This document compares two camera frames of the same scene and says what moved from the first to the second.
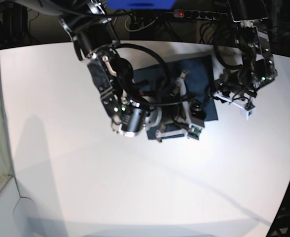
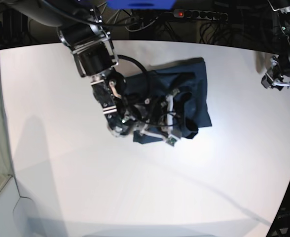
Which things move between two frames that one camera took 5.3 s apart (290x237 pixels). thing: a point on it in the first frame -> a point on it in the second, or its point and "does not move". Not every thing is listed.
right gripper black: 240,81 -> 282,65
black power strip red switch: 199,14 does not move
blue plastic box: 141,4 does not move
